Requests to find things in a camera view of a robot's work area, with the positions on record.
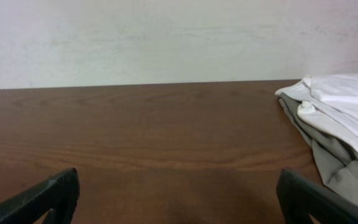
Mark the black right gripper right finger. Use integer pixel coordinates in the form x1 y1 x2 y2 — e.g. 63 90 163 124
276 169 358 224

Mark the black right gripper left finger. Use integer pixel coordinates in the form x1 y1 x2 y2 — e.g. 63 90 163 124
0 168 80 224

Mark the white printed t-shirt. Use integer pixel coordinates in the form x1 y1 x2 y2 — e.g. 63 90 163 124
275 73 358 153

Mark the grey folded garment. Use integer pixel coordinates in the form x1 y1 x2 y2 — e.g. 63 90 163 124
278 93 358 206

